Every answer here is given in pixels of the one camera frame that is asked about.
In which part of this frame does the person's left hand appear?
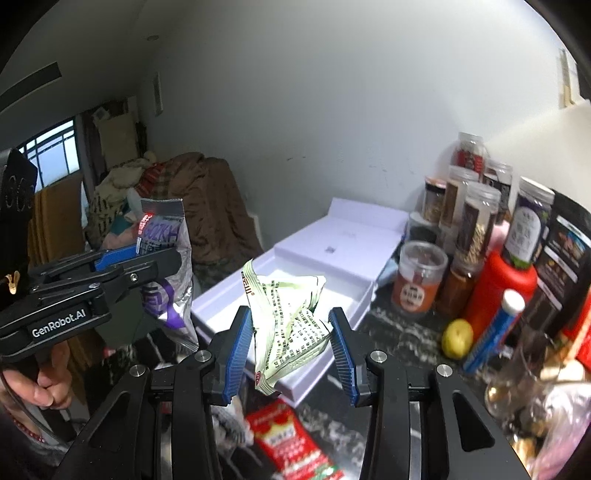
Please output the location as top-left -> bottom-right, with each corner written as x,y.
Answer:
4,342 -> 72,410

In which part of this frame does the blue white tablet tube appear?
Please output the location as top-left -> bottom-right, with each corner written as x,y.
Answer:
463,289 -> 525,374

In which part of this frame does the red plastic container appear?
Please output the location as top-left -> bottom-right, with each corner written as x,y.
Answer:
464,251 -> 538,344

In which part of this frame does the red green ketchup packet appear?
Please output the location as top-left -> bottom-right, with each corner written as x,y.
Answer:
245,400 -> 345,480

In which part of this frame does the brown jacket on chair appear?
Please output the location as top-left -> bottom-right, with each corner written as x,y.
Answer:
152,152 -> 263,290

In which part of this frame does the dark label white jar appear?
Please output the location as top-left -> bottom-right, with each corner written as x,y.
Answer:
501,177 -> 555,270

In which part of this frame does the tall clear spice jar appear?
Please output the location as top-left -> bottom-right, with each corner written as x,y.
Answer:
454,182 -> 501,272

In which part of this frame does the black white checkered plush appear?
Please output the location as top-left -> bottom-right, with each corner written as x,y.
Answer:
211,395 -> 254,460

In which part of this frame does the green white snack packet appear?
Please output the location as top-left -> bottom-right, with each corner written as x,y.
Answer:
240,260 -> 331,396

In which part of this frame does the drinking glass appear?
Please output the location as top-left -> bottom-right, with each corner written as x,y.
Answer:
485,325 -> 562,420

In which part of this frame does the silver purple snack bag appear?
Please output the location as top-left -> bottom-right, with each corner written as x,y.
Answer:
136,198 -> 198,350

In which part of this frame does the yellow lemon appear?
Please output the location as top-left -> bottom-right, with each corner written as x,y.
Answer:
441,319 -> 474,360

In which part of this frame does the pink wrapped package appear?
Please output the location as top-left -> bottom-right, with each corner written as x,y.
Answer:
531,382 -> 590,479

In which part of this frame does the black snack pouch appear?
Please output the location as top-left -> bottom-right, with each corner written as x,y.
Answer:
524,192 -> 590,337

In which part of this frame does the orange label plastic jar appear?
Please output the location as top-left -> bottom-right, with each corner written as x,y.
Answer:
392,240 -> 449,318

